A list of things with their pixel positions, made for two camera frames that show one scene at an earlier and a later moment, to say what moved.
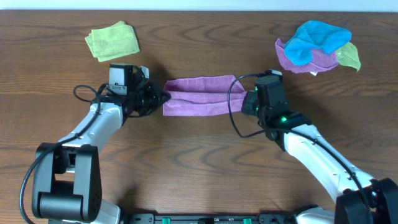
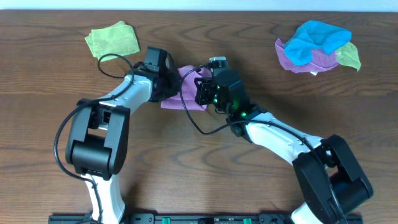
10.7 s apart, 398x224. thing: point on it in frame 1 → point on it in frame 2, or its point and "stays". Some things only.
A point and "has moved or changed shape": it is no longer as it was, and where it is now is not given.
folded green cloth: x=113 y=42 stays
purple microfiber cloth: x=203 y=95 has moved or changed shape
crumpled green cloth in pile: x=347 y=55 stays
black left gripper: x=157 y=97 → x=173 y=77
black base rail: x=212 y=218 stays
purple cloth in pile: x=320 y=60 stays
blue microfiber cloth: x=312 y=36 stays
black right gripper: x=246 y=107 → x=201 y=90
